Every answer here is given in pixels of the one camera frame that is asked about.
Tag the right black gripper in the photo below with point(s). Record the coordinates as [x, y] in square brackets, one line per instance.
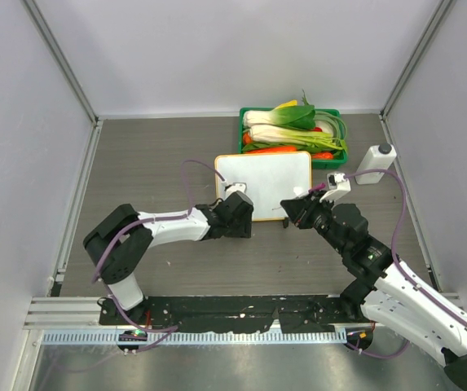
[301, 210]

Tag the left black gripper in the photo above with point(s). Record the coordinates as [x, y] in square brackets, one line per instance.
[244, 230]

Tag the pink-capped whiteboard marker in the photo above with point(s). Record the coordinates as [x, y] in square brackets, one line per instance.
[312, 189]

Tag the small orange-framed whiteboard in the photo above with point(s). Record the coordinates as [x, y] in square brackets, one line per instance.
[268, 178]

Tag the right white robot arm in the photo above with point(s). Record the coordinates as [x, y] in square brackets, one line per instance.
[385, 289]

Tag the small orange carrot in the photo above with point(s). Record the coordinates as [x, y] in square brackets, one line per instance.
[323, 156]

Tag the green plastic crate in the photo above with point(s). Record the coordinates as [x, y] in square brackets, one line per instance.
[245, 144]

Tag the large orange carrot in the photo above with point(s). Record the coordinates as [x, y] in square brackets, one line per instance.
[279, 149]

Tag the lower bok choy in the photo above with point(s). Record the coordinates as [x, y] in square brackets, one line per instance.
[276, 134]

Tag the bok choy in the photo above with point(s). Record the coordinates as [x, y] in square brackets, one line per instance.
[296, 117]
[276, 134]

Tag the upper bok choy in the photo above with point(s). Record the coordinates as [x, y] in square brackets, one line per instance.
[296, 117]

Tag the white bottle grey cap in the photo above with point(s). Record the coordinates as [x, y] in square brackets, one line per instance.
[379, 156]

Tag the green long beans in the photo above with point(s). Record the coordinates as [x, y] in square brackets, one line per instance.
[334, 130]

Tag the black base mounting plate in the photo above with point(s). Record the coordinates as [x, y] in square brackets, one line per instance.
[246, 314]

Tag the yellow pepper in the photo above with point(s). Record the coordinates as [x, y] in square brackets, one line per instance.
[291, 103]

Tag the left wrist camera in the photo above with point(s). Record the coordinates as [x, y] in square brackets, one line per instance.
[233, 187]

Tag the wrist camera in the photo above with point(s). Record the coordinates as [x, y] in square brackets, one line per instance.
[338, 187]
[233, 187]

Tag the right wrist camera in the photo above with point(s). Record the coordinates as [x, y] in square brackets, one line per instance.
[338, 187]

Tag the white slotted cable duct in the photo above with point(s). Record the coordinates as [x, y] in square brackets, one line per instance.
[117, 337]

